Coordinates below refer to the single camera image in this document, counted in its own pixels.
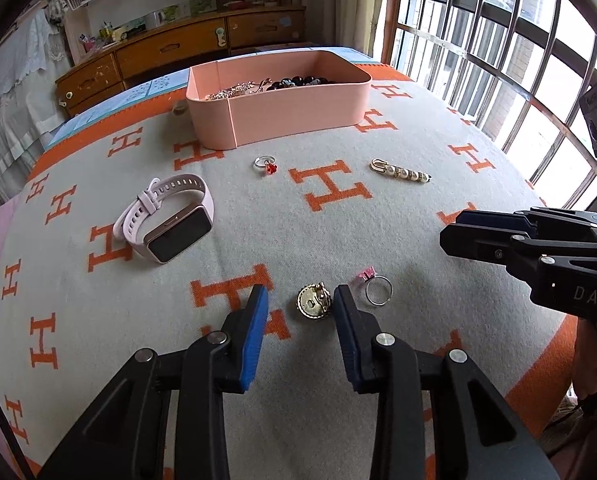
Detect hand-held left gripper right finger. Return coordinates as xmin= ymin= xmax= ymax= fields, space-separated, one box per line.
xmin=331 ymin=285 xmax=562 ymax=480

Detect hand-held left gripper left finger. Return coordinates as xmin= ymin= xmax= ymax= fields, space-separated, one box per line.
xmin=38 ymin=285 xmax=270 ymax=480

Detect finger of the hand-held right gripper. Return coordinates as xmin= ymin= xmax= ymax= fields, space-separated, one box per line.
xmin=439 ymin=223 xmax=555 ymax=287
xmin=453 ymin=207 xmax=597 ymax=242

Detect round gold brooch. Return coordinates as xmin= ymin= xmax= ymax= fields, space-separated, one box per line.
xmin=297 ymin=282 xmax=335 ymax=321

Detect pink plastic tray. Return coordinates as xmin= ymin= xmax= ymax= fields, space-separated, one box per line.
xmin=185 ymin=49 xmax=373 ymax=151

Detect black bead bracelet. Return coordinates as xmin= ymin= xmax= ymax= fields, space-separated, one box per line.
xmin=266 ymin=74 xmax=337 ymax=92

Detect crystal rhinestone necklace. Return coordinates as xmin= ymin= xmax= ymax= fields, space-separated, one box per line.
xmin=206 ymin=77 xmax=274 ymax=102

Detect person's right hand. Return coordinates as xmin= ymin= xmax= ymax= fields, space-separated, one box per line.
xmin=571 ymin=317 xmax=597 ymax=409

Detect pearl brooch pin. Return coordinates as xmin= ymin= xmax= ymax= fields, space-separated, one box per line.
xmin=370 ymin=158 xmax=433 ymax=184

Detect grey orange patterned blanket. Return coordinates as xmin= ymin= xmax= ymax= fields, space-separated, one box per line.
xmin=0 ymin=60 xmax=597 ymax=480

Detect pink smartwatch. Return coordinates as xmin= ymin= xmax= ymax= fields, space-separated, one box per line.
xmin=113 ymin=174 xmax=215 ymax=264

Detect metal window grille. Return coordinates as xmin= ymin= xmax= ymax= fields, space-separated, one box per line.
xmin=393 ymin=0 xmax=597 ymax=221

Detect beige curtain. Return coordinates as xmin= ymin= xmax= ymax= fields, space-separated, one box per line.
xmin=298 ymin=0 xmax=389 ymax=66

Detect wooden desk with drawers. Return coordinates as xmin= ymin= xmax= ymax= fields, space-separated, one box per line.
xmin=54 ymin=5 xmax=307 ymax=118

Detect white lace cover cloth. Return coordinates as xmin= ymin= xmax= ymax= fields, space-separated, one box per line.
xmin=0 ymin=7 xmax=74 ymax=221

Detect silver ring with pink gem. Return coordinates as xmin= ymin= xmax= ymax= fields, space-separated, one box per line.
xmin=357 ymin=268 xmax=394 ymax=306

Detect brown wooden window frame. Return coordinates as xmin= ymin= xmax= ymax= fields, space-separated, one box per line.
xmin=379 ymin=0 xmax=404 ymax=63

